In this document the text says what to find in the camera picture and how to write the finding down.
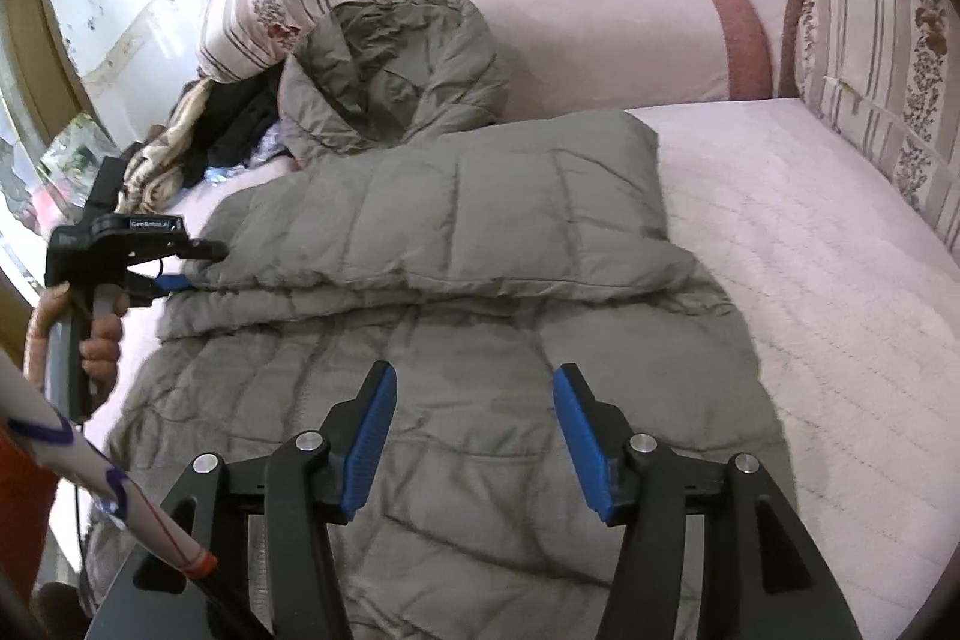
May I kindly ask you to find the pile of mixed clothes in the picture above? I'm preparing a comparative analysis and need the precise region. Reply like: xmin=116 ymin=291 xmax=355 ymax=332
xmin=120 ymin=74 xmax=301 ymax=214

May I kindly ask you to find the pink sofa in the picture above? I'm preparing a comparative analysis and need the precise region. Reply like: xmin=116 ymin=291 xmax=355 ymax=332
xmin=75 ymin=0 xmax=960 ymax=611

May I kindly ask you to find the white patterned sleeve forearm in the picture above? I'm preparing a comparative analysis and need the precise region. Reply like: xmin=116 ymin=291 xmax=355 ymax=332
xmin=0 ymin=351 xmax=218 ymax=581

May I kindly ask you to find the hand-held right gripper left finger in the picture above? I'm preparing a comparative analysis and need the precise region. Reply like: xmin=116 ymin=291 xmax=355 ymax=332
xmin=88 ymin=360 xmax=398 ymax=640

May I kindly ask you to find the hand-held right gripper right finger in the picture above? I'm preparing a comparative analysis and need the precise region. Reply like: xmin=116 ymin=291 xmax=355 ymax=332
xmin=552 ymin=364 xmax=866 ymax=640

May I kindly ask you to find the grey puffer jacket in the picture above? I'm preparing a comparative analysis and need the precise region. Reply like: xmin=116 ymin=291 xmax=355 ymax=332
xmin=79 ymin=0 xmax=796 ymax=640

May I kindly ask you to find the person's left hand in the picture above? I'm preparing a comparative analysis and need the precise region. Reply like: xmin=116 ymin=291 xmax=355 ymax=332
xmin=24 ymin=281 xmax=125 ymax=402

